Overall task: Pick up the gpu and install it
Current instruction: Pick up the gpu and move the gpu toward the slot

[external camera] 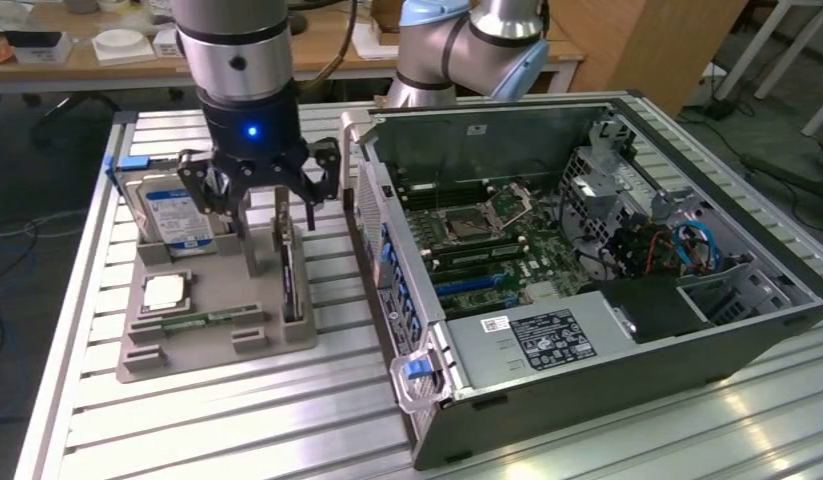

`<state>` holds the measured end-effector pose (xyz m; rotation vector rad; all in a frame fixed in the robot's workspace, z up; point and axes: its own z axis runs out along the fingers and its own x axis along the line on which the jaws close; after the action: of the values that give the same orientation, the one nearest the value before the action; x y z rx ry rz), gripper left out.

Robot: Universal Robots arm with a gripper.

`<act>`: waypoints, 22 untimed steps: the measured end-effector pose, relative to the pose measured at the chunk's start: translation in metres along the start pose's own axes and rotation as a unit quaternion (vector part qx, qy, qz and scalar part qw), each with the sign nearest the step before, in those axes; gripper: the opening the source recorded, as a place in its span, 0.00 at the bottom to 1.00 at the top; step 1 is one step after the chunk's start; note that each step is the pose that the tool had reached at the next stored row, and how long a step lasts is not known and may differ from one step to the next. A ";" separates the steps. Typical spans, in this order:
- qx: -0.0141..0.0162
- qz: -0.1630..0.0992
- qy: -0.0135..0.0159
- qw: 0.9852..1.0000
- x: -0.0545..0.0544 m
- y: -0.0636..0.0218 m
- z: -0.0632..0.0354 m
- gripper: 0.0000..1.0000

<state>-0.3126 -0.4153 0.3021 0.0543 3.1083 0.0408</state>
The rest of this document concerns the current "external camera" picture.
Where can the CPU socket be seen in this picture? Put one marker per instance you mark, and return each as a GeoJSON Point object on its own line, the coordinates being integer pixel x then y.
{"type": "Point", "coordinates": [467, 225]}

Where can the white square tray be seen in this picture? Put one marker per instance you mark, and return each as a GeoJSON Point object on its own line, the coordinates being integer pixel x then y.
{"type": "Point", "coordinates": [120, 47]}

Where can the black RAM slot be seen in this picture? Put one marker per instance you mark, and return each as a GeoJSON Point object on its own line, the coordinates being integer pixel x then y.
{"type": "Point", "coordinates": [480, 260]}
{"type": "Point", "coordinates": [478, 249]}

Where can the hard disk with blue label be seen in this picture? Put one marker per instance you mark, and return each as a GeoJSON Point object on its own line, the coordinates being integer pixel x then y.
{"type": "Point", "coordinates": [164, 220]}

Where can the blue expansion slot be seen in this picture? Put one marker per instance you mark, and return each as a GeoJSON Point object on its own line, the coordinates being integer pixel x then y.
{"type": "Point", "coordinates": [474, 285]}

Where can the Nvidia Quadro graphics card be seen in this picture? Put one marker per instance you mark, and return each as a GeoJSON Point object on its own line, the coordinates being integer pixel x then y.
{"type": "Point", "coordinates": [288, 280]}

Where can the white table frame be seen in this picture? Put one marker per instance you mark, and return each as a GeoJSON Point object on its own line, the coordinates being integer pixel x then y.
{"type": "Point", "coordinates": [781, 60]}

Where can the metal socket cover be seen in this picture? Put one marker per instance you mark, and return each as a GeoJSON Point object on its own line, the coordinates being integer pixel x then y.
{"type": "Point", "coordinates": [512, 187]}

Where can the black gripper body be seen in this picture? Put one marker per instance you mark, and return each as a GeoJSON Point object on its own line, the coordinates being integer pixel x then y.
{"type": "Point", "coordinates": [251, 125]}

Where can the green motherboard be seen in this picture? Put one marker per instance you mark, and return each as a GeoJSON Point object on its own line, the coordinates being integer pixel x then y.
{"type": "Point", "coordinates": [540, 240]}

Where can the silver chipset heatsink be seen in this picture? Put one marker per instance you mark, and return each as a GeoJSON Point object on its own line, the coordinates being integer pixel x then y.
{"type": "Point", "coordinates": [542, 292]}

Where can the brown wooden cabinet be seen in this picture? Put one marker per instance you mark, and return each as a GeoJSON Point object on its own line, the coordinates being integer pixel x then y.
{"type": "Point", "coordinates": [651, 50]}

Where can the wooden desk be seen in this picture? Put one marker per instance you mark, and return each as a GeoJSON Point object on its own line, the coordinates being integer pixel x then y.
{"type": "Point", "coordinates": [84, 72]}

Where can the gray power supply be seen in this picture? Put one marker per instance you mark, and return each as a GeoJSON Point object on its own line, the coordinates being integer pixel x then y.
{"type": "Point", "coordinates": [491, 360]}

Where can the black open PC case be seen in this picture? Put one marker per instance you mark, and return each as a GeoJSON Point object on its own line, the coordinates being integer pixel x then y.
{"type": "Point", "coordinates": [584, 400]}

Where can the silver CPU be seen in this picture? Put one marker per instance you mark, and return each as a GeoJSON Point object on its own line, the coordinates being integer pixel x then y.
{"type": "Point", "coordinates": [167, 292]}

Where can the white box with black top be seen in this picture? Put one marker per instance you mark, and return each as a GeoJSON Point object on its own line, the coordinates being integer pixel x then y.
{"type": "Point", "coordinates": [43, 49]}

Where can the blue slot clip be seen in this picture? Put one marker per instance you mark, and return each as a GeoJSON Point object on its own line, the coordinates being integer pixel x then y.
{"type": "Point", "coordinates": [387, 247]}

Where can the metal disk bay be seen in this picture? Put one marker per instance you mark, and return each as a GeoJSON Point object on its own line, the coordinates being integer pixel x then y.
{"type": "Point", "coordinates": [751, 295]}

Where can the black office chair base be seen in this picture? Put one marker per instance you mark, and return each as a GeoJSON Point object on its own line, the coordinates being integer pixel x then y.
{"type": "Point", "coordinates": [71, 107]}

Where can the white papers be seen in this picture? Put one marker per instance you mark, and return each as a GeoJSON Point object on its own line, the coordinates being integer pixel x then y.
{"type": "Point", "coordinates": [378, 47]}

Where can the small white carton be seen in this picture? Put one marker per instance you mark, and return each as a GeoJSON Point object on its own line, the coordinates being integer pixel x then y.
{"type": "Point", "coordinates": [168, 42]}

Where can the silver drive cage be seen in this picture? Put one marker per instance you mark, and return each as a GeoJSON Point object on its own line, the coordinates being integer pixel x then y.
{"type": "Point", "coordinates": [605, 175]}

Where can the gray parts rack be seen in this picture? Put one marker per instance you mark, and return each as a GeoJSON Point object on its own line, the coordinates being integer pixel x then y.
{"type": "Point", "coordinates": [204, 350]}

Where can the blue case latch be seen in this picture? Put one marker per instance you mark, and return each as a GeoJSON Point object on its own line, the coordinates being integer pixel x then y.
{"type": "Point", "coordinates": [414, 369]}

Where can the green RAM stick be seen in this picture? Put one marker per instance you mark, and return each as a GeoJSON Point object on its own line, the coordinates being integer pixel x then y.
{"type": "Point", "coordinates": [198, 318]}

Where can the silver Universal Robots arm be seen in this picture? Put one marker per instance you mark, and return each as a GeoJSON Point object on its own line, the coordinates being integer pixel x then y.
{"type": "Point", "coordinates": [238, 50]}

